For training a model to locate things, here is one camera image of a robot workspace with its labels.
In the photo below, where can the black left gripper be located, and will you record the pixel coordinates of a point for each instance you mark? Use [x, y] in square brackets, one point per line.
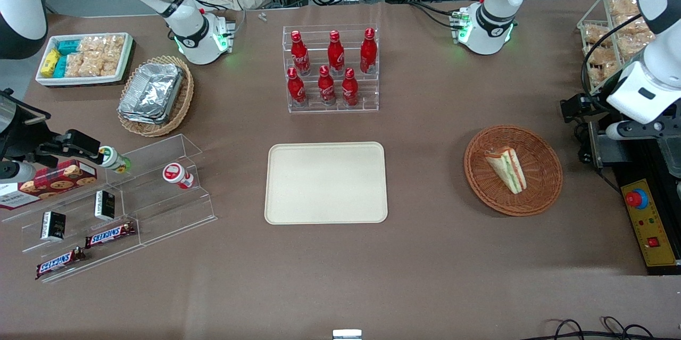
[596, 104]

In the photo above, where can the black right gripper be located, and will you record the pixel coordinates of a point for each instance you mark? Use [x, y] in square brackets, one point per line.
[27, 140]

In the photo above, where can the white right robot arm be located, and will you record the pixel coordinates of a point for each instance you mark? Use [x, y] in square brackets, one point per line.
[186, 21]

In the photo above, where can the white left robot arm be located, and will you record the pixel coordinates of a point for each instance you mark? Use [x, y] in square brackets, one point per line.
[495, 15]

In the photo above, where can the brown round wicker basket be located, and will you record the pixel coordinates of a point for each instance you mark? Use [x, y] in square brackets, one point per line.
[542, 180]

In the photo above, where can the triangular wrapped sandwich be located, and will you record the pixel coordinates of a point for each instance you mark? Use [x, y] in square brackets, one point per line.
[508, 170]

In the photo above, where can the light oval wicker basket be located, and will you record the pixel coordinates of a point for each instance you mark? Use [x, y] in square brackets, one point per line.
[183, 100]

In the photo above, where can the cream plastic tray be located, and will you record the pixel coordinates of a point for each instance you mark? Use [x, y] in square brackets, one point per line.
[325, 183]

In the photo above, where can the red tartan cookie box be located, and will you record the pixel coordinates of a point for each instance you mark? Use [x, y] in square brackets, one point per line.
[53, 180]

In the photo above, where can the green sunflower cup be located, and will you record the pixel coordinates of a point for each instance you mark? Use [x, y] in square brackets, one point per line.
[113, 159]

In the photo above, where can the clear fried snack bag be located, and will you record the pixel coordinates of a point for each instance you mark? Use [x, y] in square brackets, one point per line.
[633, 36]
[622, 6]
[597, 35]
[601, 63]

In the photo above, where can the grey metal plate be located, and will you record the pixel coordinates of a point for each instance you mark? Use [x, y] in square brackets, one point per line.
[612, 146]

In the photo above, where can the black chocolate box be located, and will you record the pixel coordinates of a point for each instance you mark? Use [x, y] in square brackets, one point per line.
[53, 225]
[105, 206]

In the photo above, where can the white rectangular snack bin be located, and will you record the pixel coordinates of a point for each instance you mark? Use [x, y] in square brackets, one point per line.
[85, 81]

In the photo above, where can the teal snack packet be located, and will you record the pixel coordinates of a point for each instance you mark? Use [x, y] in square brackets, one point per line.
[60, 67]
[69, 46]

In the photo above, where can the clear rice cracker bag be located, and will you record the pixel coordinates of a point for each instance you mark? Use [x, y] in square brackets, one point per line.
[76, 65]
[91, 44]
[114, 46]
[101, 65]

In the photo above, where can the yellow snack packet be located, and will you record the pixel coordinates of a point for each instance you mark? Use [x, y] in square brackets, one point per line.
[50, 63]

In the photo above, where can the Snickers bar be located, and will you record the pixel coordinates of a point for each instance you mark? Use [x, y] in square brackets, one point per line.
[58, 263]
[109, 234]

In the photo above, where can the red lidded cup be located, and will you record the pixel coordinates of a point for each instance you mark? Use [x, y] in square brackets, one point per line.
[175, 174]

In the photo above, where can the clear acrylic step shelf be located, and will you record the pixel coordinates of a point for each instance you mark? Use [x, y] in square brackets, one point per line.
[159, 212]

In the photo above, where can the yellow emergency stop box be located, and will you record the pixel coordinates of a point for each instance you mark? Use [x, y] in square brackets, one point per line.
[652, 228]

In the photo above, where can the clear acrylic bottle rack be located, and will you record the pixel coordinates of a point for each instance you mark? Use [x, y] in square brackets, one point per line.
[367, 92]

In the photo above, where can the red cola bottle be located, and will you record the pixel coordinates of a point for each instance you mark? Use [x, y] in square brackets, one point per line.
[326, 89]
[368, 52]
[349, 90]
[335, 55]
[296, 90]
[300, 55]

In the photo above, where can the small metal bolt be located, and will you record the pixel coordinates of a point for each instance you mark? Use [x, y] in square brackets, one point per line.
[262, 16]

